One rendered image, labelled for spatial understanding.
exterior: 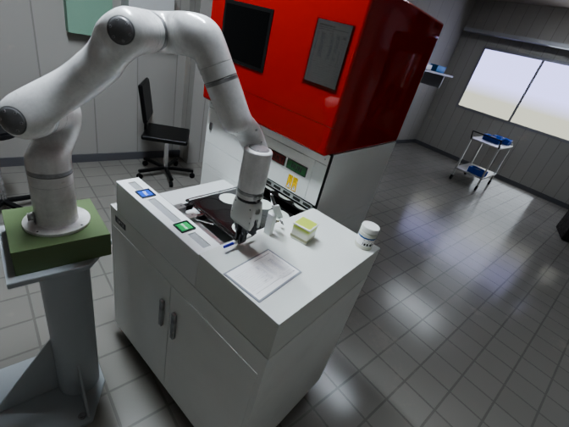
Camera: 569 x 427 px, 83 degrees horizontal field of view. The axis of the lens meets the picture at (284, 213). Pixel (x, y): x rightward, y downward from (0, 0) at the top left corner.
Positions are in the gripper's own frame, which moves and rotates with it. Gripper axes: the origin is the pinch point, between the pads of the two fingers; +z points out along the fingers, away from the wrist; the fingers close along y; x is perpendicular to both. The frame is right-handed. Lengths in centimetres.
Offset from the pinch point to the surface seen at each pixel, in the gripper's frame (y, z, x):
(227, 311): -13.1, 15.2, 14.0
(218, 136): 73, -3, -49
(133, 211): 44.5, 11.5, 13.8
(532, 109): -14, -39, -711
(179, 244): 13.5, 6.9, 13.9
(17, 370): 67, 100, 56
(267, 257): -10.4, 3.3, -3.7
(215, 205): 33.1, 10.7, -17.2
